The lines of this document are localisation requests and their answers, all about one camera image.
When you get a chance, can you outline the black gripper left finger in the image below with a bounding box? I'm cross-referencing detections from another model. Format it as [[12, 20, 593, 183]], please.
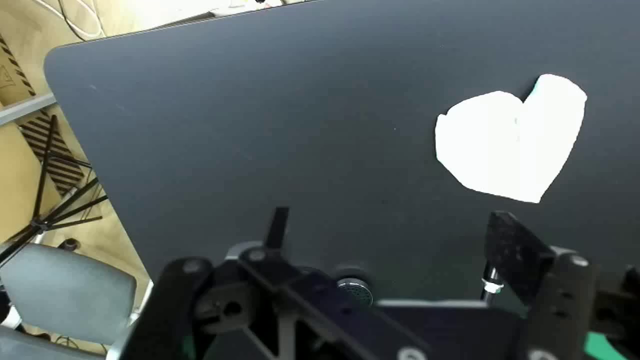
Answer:
[[125, 206, 432, 360]]

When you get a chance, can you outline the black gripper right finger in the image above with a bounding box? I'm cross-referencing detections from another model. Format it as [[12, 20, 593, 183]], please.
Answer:
[[483, 209, 598, 360]]

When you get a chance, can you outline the white cloth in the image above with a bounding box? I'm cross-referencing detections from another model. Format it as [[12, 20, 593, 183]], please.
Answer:
[[433, 72, 590, 206]]

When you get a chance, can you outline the grey chair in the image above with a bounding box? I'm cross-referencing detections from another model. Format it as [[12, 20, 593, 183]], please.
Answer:
[[0, 241, 139, 360]]

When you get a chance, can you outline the black light tripod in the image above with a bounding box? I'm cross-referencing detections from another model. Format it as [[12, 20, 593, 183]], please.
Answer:
[[0, 113, 109, 267]]

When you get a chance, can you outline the aluminium rail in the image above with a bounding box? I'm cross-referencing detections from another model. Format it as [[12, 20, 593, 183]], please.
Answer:
[[0, 92, 60, 128]]

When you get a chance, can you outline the white cable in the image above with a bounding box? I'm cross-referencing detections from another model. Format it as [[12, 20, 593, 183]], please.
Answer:
[[32, 0, 109, 45]]

